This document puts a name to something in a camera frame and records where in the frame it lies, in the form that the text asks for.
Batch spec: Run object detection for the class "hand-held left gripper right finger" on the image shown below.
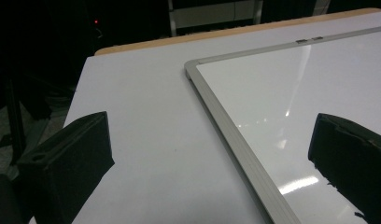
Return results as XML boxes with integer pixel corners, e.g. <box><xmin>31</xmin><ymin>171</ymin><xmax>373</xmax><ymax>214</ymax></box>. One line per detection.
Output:
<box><xmin>307</xmin><ymin>112</ymin><xmax>381</xmax><ymax>224</ymax></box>

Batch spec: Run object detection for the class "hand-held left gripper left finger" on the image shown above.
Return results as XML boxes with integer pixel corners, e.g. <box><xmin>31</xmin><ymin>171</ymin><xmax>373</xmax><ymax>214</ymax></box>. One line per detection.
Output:
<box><xmin>16</xmin><ymin>111</ymin><xmax>116</xmax><ymax>224</ymax></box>

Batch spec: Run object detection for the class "silver framed whiteboard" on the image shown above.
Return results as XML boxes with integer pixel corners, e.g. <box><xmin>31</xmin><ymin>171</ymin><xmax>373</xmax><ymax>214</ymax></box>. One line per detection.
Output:
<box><xmin>183</xmin><ymin>24</ymin><xmax>381</xmax><ymax>224</ymax></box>

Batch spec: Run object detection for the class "large white table sheet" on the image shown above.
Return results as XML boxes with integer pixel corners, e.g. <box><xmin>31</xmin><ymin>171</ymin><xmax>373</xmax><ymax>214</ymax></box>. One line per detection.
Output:
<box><xmin>28</xmin><ymin>10</ymin><xmax>381</xmax><ymax>224</ymax></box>

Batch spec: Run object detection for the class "dark equipment with red light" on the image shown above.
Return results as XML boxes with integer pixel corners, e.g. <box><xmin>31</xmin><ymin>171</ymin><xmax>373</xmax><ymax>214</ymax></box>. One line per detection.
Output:
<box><xmin>85</xmin><ymin>12</ymin><xmax>109</xmax><ymax>42</ymax></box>

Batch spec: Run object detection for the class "white metal stand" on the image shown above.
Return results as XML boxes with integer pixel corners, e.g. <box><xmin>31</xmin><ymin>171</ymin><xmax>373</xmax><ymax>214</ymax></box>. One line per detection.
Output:
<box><xmin>165</xmin><ymin>0</ymin><xmax>265</xmax><ymax>37</ymax></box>

